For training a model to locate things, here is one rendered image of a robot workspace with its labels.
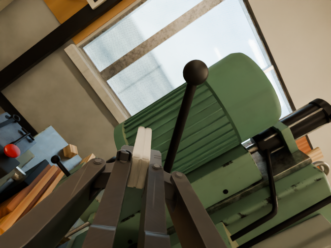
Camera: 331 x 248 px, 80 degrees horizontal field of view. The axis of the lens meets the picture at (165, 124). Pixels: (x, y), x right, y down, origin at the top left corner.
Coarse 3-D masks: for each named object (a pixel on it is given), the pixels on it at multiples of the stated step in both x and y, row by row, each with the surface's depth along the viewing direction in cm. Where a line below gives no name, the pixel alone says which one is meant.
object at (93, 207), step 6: (84, 162) 50; (78, 168) 48; (72, 174) 47; (60, 180) 48; (102, 192) 50; (96, 198) 47; (90, 204) 47; (96, 204) 47; (90, 210) 47; (96, 210) 47; (84, 216) 48
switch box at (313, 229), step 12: (288, 228) 42; (300, 228) 41; (312, 228) 40; (324, 228) 38; (264, 240) 43; (276, 240) 41; (288, 240) 40; (300, 240) 39; (312, 240) 38; (324, 240) 37
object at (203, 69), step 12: (192, 60) 26; (192, 72) 25; (204, 72) 26; (192, 84) 27; (192, 96) 28; (180, 108) 29; (180, 120) 29; (180, 132) 29; (168, 156) 31; (168, 168) 31
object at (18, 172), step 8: (16, 168) 45; (32, 168) 49; (40, 168) 47; (16, 176) 45; (24, 176) 45; (32, 176) 44; (16, 184) 43; (24, 184) 42; (8, 192) 42; (16, 192) 42; (0, 200) 43
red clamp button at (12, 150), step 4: (8, 144) 40; (12, 144) 40; (4, 148) 39; (8, 148) 39; (12, 148) 40; (16, 148) 40; (4, 152) 38; (8, 152) 39; (12, 152) 39; (16, 152) 40; (12, 156) 39; (16, 156) 40
